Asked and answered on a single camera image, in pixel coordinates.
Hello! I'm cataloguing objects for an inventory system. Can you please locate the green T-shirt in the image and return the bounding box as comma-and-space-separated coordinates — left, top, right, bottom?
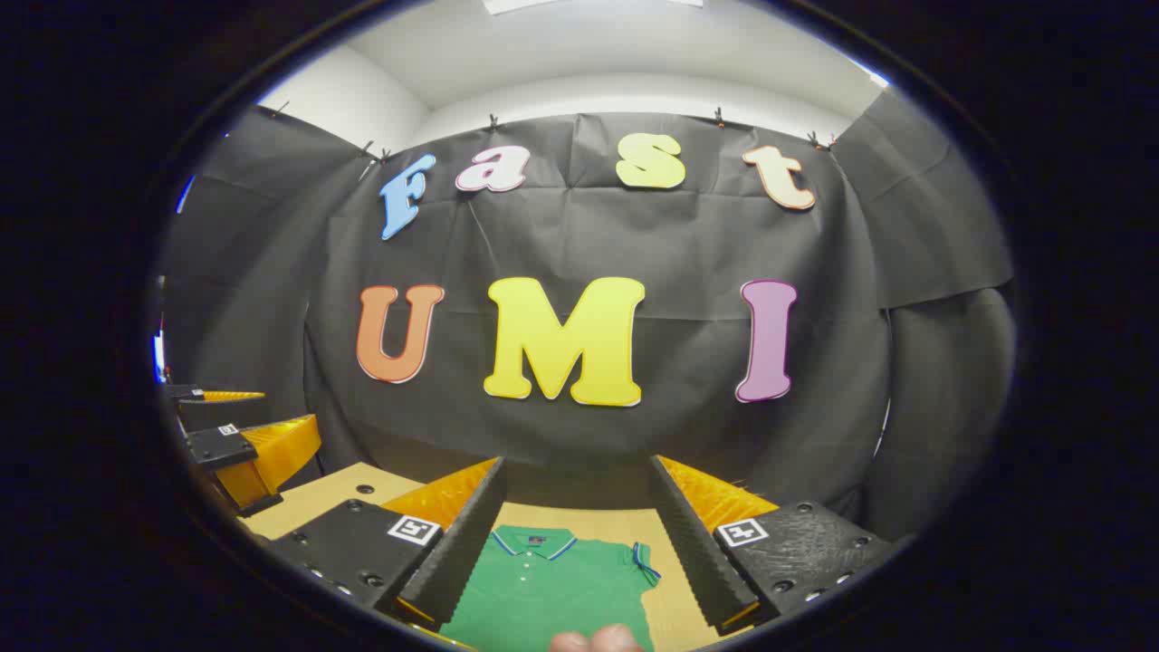
439, 523, 662, 652

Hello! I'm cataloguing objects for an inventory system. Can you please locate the black backdrop cloth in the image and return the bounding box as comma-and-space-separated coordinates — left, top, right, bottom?
154, 86, 1020, 544

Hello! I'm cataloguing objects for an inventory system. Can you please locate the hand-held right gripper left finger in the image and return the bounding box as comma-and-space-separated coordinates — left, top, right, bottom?
258, 455, 508, 648

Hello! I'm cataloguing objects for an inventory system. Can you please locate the ceiling light panel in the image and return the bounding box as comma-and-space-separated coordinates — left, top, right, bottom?
483, 0, 705, 15

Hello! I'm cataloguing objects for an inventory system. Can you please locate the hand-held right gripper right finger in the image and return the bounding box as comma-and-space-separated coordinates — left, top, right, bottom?
648, 455, 911, 637

